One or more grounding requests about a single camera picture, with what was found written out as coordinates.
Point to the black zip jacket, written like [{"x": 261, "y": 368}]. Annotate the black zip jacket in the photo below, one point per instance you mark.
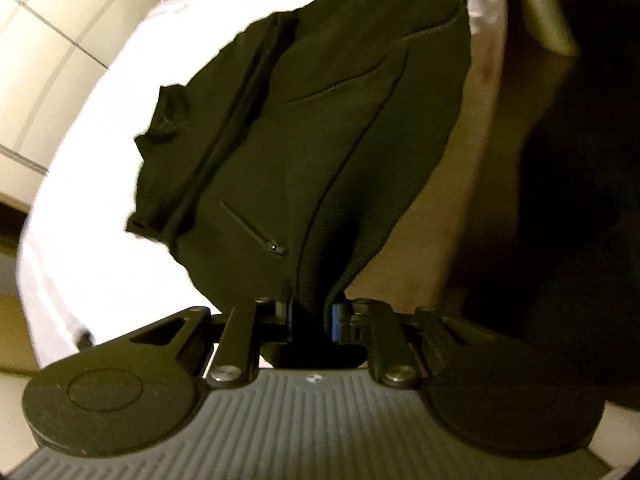
[{"x": 281, "y": 168}]

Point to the cream wardrobe with panel doors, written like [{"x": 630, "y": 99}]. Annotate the cream wardrobe with panel doors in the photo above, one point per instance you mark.
[{"x": 53, "y": 52}]

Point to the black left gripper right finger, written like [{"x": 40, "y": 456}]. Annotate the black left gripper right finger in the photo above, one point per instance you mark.
[{"x": 343, "y": 323}]

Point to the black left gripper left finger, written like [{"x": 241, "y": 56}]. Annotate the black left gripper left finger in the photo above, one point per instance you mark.
[{"x": 286, "y": 315}]

